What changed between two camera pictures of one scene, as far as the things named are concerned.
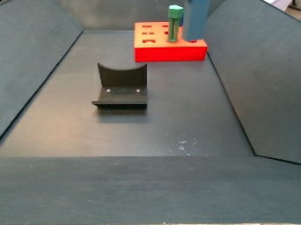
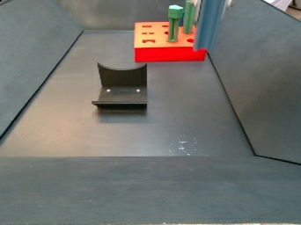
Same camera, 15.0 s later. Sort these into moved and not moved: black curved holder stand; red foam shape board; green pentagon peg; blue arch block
Moved: blue arch block
Not moved: green pentagon peg; black curved holder stand; red foam shape board
